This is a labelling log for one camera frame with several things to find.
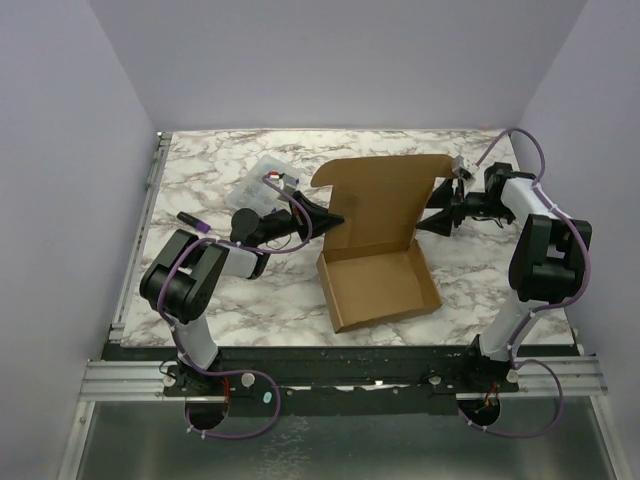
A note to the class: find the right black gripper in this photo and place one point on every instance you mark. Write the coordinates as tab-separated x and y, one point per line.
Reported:
458	206

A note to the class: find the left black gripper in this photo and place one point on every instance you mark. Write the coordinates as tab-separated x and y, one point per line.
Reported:
311	220

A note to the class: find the brown cardboard box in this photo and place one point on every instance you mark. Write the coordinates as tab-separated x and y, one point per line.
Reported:
371	268

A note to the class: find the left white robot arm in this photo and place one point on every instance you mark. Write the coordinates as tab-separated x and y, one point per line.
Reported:
181	280

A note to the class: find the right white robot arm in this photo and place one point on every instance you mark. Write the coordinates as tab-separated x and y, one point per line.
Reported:
549	268

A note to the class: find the clear plastic screw organizer box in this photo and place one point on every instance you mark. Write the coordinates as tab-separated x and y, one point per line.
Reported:
251	192

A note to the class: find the purple black highlighter marker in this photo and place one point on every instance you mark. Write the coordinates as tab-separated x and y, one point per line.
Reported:
193	222

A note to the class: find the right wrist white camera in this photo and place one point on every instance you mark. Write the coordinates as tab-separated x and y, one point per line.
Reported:
464	169

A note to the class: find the aluminium side rail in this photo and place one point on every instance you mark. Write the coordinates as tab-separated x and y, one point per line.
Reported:
152	184

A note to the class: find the black metal base rail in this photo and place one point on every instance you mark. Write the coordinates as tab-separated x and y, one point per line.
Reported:
232	360

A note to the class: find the aluminium front extrusion rail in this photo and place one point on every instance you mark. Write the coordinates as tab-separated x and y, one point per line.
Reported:
572	376

